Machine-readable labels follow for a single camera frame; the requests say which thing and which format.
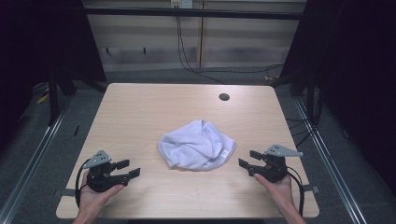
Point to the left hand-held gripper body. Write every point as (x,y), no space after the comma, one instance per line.
(101,177)

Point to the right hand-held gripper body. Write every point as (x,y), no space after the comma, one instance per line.
(274,166)

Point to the lavender printed towel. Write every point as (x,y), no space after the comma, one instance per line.
(194,149)

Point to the person's left hand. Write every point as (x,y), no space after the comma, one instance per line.
(93,199)

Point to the person's right hand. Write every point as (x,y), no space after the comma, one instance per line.
(278,193)

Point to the small black floor object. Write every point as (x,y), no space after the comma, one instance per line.
(77,130)

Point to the yellow floor object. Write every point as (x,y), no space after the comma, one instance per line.
(42,99)

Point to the black curtain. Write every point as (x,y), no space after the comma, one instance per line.
(40,46)
(351,77)

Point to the black horizontal bar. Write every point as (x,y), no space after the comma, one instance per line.
(193,13)

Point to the metal floor rail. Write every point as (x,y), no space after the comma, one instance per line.
(29,168)
(333,165)

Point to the white wall socket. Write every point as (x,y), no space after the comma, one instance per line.
(181,3)

